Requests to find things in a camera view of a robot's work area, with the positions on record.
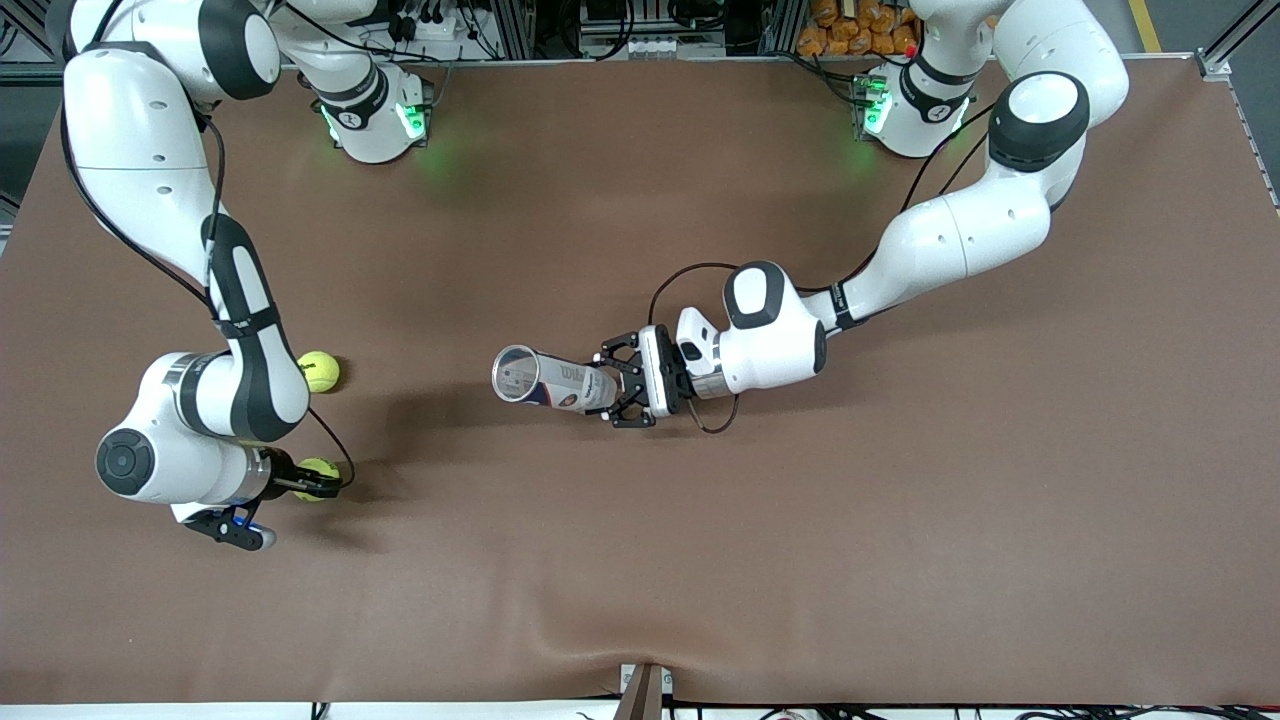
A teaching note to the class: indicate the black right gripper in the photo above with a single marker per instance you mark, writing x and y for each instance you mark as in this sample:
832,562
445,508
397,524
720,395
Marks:
283,476

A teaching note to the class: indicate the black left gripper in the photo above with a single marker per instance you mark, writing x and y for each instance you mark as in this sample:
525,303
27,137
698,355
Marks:
631,384

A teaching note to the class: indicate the yellow tennis ball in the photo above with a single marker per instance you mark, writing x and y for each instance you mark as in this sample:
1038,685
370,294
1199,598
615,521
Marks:
312,467

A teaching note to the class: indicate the clear Wilson tennis ball can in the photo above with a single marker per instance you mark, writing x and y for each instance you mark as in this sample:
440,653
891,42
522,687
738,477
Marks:
545,380

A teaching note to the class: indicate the yellow tennis ball Wilson print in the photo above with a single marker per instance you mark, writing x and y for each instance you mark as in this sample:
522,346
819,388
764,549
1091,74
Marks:
322,371

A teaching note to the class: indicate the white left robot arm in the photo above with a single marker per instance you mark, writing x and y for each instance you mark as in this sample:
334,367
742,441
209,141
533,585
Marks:
960,240

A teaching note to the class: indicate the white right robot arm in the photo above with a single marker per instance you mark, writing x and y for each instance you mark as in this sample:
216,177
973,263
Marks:
130,150

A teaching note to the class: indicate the grey table edge clamp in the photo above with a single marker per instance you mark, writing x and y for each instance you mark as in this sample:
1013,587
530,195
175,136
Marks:
645,692

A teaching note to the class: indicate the white terminal block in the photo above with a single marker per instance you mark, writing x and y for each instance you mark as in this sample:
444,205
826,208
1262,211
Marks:
652,46

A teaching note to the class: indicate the orange snack bag pile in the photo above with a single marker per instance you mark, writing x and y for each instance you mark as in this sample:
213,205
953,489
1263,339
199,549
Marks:
850,30

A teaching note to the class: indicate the aluminium table corner bracket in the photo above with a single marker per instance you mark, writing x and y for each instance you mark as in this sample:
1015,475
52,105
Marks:
1214,66

